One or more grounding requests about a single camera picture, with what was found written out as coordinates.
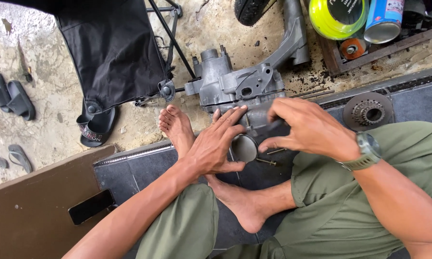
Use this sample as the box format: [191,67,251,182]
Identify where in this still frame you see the person's left foot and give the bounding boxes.
[158,104,197,160]

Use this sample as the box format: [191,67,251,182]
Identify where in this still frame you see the brown wooden board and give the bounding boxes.
[0,145,118,259]

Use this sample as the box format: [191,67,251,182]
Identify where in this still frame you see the orange round wheel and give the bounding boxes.
[339,37,368,60]

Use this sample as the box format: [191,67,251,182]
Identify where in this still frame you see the long metal stud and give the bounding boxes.
[302,89,336,100]
[289,88,328,99]

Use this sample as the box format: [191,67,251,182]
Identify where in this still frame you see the person's right foot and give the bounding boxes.
[204,174,297,234]

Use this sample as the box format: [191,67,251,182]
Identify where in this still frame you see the olive green trousers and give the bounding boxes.
[135,120,432,259]

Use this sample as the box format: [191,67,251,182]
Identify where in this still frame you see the grey metal gear cluster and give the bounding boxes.
[343,92,395,132]

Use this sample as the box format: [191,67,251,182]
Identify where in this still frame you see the grey metal engine case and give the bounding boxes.
[184,0,311,136]

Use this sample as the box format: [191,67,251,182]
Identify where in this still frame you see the yellow-green spool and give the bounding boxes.
[308,0,370,41]

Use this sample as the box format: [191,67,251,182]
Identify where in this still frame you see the person's right hand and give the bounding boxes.
[258,98,361,163]

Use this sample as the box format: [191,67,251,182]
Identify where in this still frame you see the green wristwatch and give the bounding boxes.
[336,131,383,172]

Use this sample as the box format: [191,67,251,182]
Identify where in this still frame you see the black folding chair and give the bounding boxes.
[0,0,203,116]

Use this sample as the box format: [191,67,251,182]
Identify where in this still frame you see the black phone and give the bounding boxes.
[68,189,117,226]

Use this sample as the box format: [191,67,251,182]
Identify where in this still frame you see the round grey metal cap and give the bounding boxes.
[231,134,259,163]

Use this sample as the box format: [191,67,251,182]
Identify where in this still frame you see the person's foot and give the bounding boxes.
[204,174,297,234]
[158,104,197,160]

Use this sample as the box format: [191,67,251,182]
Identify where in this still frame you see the person's left hand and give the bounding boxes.
[182,105,248,181]

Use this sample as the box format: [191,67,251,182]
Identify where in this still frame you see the wooden crate with tools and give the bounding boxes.
[315,0,432,77]

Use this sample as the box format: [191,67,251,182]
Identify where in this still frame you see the blue spray can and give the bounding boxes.
[363,0,406,45]

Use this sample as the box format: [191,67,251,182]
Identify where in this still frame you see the black printed strap sandal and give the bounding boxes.
[76,106,117,148]

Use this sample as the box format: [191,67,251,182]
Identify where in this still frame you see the black rubber tyre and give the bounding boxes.
[234,0,276,27]

